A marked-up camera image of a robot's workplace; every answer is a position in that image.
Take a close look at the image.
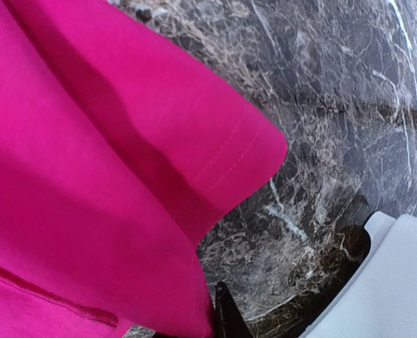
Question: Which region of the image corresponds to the white plastic laundry bin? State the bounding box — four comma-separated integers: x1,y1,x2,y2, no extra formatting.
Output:
303,212,417,337

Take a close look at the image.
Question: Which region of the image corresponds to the red garment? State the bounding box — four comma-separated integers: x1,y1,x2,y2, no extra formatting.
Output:
0,1,287,337

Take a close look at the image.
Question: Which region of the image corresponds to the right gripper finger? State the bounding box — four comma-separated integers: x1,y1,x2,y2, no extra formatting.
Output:
214,282,253,338

